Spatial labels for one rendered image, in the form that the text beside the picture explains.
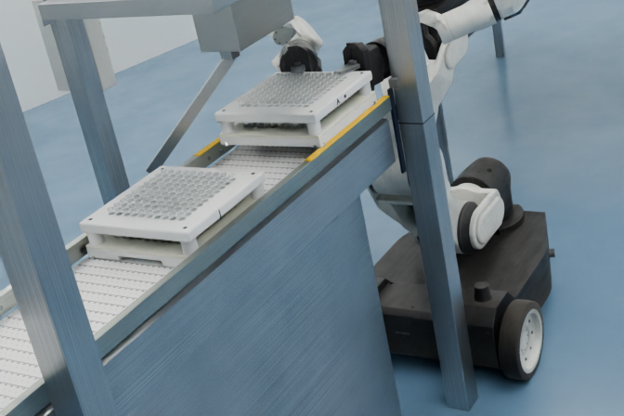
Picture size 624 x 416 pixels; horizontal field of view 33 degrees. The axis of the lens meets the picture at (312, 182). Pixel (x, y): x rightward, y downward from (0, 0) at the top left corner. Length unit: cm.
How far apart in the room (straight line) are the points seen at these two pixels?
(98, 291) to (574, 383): 134
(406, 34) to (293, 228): 51
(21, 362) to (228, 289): 38
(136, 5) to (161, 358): 57
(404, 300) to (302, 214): 83
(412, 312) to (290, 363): 69
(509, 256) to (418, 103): 80
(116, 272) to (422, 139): 79
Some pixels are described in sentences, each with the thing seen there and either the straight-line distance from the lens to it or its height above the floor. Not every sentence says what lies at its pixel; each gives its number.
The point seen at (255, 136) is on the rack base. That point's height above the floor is 86.
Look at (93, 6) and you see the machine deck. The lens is 183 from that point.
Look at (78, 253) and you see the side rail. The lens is 193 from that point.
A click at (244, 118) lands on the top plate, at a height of 89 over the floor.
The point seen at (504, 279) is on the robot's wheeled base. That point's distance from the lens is 284.
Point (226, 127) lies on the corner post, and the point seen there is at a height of 87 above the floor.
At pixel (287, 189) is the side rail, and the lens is 195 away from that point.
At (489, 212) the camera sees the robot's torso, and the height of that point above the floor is 31.
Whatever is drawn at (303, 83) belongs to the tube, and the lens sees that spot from 222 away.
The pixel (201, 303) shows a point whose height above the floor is 75.
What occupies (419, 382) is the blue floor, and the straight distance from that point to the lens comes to 279.
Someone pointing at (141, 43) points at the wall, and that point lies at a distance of 630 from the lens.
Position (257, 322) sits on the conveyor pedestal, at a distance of 199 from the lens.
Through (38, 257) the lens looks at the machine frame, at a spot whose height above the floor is 103.
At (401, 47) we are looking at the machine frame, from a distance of 225.
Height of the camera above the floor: 158
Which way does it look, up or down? 23 degrees down
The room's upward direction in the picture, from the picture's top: 12 degrees counter-clockwise
